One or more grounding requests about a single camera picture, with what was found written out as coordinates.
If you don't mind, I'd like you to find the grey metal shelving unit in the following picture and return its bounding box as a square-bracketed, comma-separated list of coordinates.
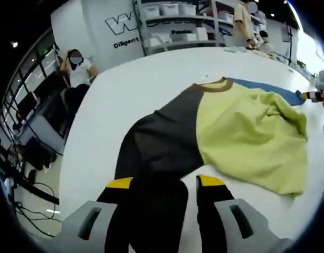
[131, 0, 268, 56]

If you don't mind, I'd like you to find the white storage bin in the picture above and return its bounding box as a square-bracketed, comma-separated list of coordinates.
[161, 3, 179, 15]
[178, 3, 197, 15]
[143, 5, 160, 16]

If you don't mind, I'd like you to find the yellow grey blue garment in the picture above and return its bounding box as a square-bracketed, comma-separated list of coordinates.
[114, 77, 310, 253]

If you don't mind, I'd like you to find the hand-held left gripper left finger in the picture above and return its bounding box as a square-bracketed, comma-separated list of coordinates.
[61, 177, 134, 253]

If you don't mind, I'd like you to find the black floor cable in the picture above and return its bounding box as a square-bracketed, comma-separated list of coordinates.
[13, 181, 60, 221]

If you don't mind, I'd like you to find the black tripod stand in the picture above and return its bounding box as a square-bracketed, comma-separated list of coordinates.
[284, 24, 295, 64]

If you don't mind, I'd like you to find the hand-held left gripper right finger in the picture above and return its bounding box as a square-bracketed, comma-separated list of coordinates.
[195, 173, 295, 253]

